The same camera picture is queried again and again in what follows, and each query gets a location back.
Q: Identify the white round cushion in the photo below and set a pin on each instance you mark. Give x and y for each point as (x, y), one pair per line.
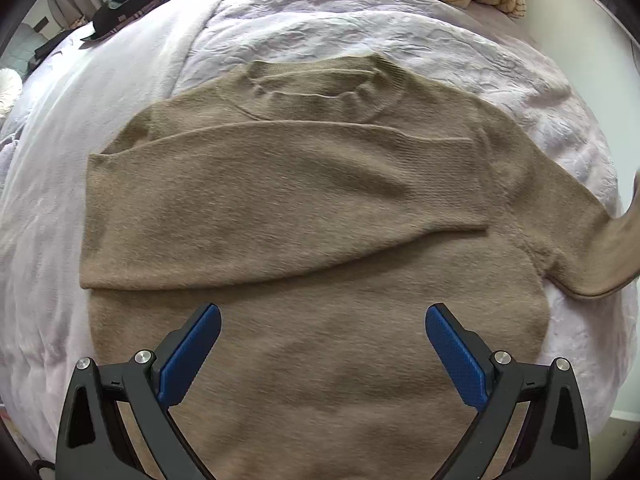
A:
(7, 92)

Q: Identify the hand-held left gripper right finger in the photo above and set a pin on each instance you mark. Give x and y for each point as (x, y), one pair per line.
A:
(455, 355)

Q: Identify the grey quilted sofa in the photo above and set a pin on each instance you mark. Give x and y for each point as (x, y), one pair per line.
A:
(25, 42)

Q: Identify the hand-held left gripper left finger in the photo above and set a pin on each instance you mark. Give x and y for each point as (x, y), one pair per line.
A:
(192, 355)

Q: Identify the lavender embossed blanket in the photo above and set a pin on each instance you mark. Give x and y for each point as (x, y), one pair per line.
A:
(400, 25)

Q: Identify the brown knit sweater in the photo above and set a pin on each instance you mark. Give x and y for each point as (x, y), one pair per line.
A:
(300, 200)

